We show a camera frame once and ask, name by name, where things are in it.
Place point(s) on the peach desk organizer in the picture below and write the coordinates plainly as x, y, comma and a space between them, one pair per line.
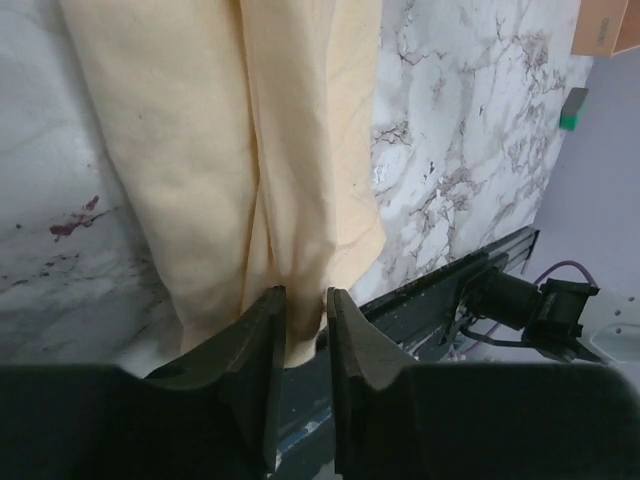
606, 28

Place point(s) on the aluminium frame rail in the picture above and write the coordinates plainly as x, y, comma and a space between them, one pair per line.
513, 252

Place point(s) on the green grey eraser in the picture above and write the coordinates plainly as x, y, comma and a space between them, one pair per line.
572, 109

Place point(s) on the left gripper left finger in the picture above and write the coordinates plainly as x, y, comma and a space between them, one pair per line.
211, 413

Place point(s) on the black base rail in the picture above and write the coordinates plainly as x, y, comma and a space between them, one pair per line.
417, 317

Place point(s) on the beige underwear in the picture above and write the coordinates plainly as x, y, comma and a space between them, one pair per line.
240, 131

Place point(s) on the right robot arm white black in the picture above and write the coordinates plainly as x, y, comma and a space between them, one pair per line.
561, 320

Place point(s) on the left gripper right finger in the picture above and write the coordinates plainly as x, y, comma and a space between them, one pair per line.
398, 418

